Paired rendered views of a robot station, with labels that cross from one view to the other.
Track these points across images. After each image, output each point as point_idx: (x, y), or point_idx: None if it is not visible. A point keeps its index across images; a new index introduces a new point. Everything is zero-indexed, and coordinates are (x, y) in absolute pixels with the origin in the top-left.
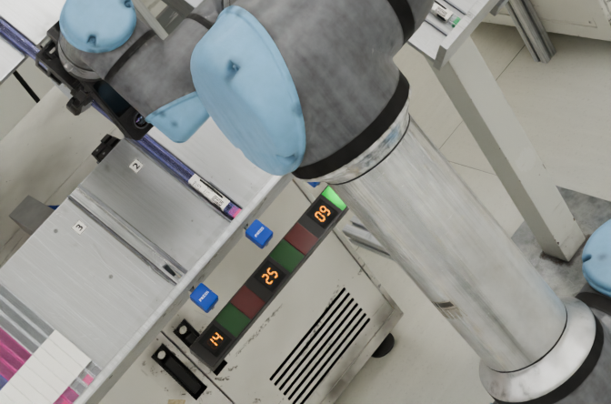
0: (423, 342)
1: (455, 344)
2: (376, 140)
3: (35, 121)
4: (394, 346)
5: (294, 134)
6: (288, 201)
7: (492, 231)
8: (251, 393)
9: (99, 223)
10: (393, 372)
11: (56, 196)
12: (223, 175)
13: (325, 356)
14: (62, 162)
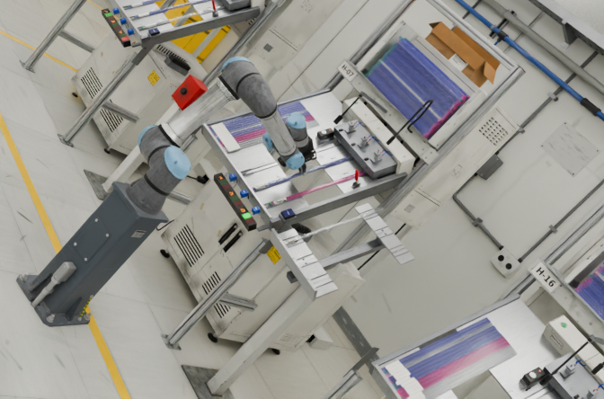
0: (204, 342)
1: (197, 345)
2: (218, 78)
3: None
4: (208, 339)
5: (225, 64)
6: (268, 274)
7: (196, 110)
8: (213, 263)
9: (264, 164)
10: (199, 330)
11: None
12: (265, 192)
13: None
14: (317, 241)
